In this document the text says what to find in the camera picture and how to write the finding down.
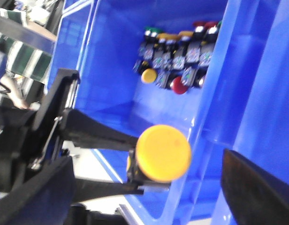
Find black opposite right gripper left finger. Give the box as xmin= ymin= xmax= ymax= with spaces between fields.
xmin=72 ymin=178 xmax=144 ymax=203

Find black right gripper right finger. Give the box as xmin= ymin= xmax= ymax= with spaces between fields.
xmin=221 ymin=149 xmax=289 ymax=225

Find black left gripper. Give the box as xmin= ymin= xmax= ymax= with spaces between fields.
xmin=0 ymin=68 xmax=138 ymax=225

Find yellow push button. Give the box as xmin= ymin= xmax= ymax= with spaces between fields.
xmin=126 ymin=124 xmax=192 ymax=189

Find blue bin with buttons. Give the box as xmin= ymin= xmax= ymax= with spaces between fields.
xmin=43 ymin=0 xmax=253 ymax=225

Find empty blue plastic bin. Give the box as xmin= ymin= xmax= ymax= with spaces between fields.
xmin=202 ymin=0 xmax=289 ymax=184

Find green striped cloth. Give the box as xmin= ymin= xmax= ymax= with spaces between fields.
xmin=0 ymin=8 xmax=56 ymax=83

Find yellow button lying in bin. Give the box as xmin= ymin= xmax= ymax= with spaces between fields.
xmin=141 ymin=68 xmax=157 ymax=84

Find red button lying in bin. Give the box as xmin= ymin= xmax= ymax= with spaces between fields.
xmin=170 ymin=76 xmax=189 ymax=95

